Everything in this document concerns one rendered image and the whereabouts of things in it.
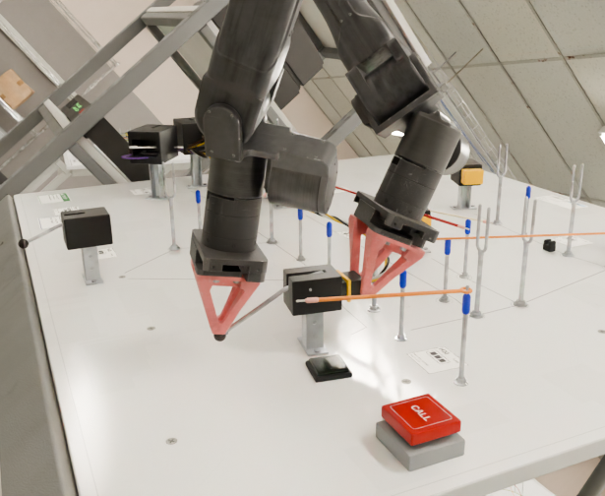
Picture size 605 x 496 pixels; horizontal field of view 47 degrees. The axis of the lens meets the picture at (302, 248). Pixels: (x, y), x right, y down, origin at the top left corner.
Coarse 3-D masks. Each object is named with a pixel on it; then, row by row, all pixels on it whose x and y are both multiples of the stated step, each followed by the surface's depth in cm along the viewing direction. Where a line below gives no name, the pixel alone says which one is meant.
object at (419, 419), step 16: (416, 400) 61; (432, 400) 61; (384, 416) 61; (400, 416) 59; (416, 416) 59; (432, 416) 59; (448, 416) 59; (400, 432) 58; (416, 432) 57; (432, 432) 57; (448, 432) 58
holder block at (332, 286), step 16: (288, 272) 76; (304, 272) 76; (336, 272) 76; (288, 288) 75; (304, 288) 74; (320, 288) 75; (336, 288) 75; (288, 304) 76; (304, 304) 75; (320, 304) 75; (336, 304) 76
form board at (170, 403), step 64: (64, 192) 148; (128, 192) 147; (192, 192) 147; (448, 192) 144; (512, 192) 143; (64, 256) 109; (128, 256) 109; (320, 256) 108; (512, 256) 107; (576, 256) 106; (64, 320) 87; (128, 320) 86; (192, 320) 86; (256, 320) 86; (384, 320) 85; (448, 320) 85; (512, 320) 85; (576, 320) 85; (64, 384) 72; (128, 384) 71; (192, 384) 71; (256, 384) 71; (320, 384) 71; (384, 384) 71; (448, 384) 71; (512, 384) 71; (576, 384) 70; (128, 448) 61; (192, 448) 61; (256, 448) 61; (320, 448) 61; (384, 448) 61; (512, 448) 60; (576, 448) 60
